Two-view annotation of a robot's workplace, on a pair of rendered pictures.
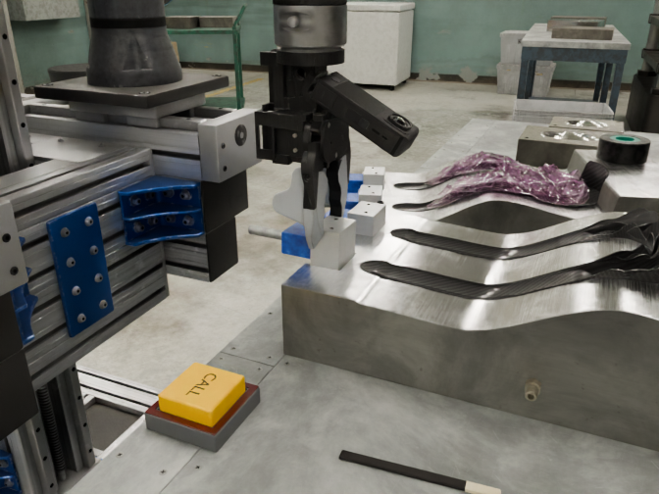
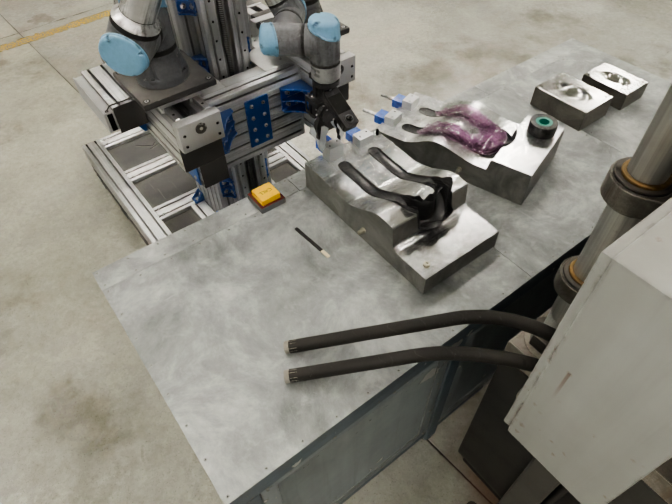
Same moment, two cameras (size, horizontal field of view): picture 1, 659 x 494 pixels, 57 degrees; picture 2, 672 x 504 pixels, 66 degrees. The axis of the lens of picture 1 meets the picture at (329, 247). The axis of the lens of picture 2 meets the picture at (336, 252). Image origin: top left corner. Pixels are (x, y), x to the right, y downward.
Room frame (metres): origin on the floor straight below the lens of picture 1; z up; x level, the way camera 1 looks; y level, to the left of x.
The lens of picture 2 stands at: (-0.37, -0.59, 1.83)
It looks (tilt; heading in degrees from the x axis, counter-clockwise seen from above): 49 degrees down; 30
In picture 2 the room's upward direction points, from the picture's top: 1 degrees counter-clockwise
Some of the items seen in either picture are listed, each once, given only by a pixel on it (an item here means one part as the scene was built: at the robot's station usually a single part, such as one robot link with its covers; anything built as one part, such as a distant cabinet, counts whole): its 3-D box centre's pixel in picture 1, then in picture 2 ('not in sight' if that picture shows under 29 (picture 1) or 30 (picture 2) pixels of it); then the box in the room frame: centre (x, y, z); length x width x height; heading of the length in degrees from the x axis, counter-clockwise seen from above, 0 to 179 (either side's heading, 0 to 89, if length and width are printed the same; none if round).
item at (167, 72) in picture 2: not in sight; (158, 59); (0.58, 0.52, 1.09); 0.15 x 0.15 x 0.10
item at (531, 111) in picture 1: (558, 123); not in sight; (4.01, -1.53, 0.32); 0.60 x 0.40 x 0.22; 75
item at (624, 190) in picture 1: (506, 198); (465, 136); (0.96, -0.30, 0.86); 0.50 x 0.26 x 0.11; 83
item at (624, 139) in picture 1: (623, 148); (542, 126); (1.01, -0.50, 0.93); 0.08 x 0.08 x 0.04
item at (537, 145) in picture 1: (566, 151); (570, 100); (1.34, -0.54, 0.84); 0.20 x 0.15 x 0.07; 66
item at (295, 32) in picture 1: (309, 28); (324, 70); (0.66, 0.02, 1.15); 0.08 x 0.08 x 0.05
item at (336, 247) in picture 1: (297, 238); (323, 142); (0.67, 0.04, 0.91); 0.13 x 0.05 x 0.05; 65
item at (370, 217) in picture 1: (333, 222); (352, 134); (0.76, -0.01, 0.89); 0.13 x 0.05 x 0.05; 66
